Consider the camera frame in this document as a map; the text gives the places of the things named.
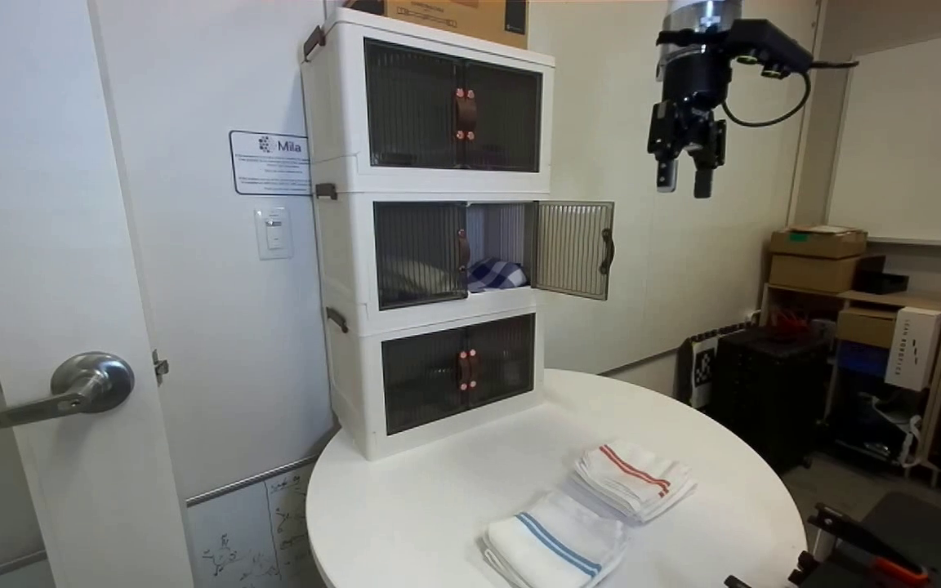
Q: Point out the small cardboard box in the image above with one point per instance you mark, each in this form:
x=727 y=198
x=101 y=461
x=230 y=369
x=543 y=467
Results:
x=865 y=329

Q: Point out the red striped white towel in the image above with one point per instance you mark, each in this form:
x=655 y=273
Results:
x=628 y=484

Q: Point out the blue box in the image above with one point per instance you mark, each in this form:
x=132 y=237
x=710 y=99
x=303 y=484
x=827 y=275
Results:
x=862 y=363

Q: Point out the white light switch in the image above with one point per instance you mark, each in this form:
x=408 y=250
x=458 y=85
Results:
x=274 y=234

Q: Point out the wooden shelf unit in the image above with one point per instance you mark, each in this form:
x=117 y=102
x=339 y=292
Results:
x=874 y=299

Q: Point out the large cardboard box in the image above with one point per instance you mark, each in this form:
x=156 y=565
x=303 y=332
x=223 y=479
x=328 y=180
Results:
x=458 y=17

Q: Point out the dark translucent cabinet door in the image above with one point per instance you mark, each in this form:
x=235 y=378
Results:
x=509 y=116
x=409 y=102
x=415 y=246
x=505 y=360
x=423 y=379
x=569 y=250

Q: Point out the white whiteboard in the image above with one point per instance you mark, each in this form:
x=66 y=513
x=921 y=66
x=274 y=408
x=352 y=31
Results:
x=918 y=142

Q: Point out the blue checked cloth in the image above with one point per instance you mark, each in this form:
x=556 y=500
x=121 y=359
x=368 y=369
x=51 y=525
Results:
x=499 y=275

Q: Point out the blue striped white towel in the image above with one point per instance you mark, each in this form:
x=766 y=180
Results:
x=546 y=544

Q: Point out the flat cardboard box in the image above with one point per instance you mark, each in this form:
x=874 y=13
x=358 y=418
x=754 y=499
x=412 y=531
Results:
x=818 y=242

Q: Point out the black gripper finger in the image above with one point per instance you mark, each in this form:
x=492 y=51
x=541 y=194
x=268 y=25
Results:
x=708 y=168
x=669 y=164

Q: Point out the white room door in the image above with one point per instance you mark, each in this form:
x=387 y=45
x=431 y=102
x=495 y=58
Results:
x=48 y=217

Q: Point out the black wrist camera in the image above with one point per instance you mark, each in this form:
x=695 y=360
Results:
x=768 y=47

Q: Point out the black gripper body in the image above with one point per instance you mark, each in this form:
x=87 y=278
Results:
x=691 y=92

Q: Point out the white stackable cabinet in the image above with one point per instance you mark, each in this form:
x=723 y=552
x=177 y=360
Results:
x=362 y=379
x=346 y=108
x=346 y=250

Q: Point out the black framed picture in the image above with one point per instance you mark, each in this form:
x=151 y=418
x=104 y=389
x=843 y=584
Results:
x=700 y=371

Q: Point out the small black device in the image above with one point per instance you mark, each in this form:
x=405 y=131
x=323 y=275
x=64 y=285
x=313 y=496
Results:
x=879 y=278

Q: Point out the brown cardboard box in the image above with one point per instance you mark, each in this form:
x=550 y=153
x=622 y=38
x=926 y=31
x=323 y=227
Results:
x=814 y=275

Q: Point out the white product box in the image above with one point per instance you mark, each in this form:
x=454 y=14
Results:
x=918 y=348

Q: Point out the white wall sign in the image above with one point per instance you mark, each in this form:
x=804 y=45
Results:
x=268 y=164

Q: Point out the silver door latch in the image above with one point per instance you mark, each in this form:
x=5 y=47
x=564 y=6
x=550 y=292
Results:
x=161 y=369

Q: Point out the black case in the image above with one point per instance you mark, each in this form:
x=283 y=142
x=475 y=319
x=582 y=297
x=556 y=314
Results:
x=768 y=397

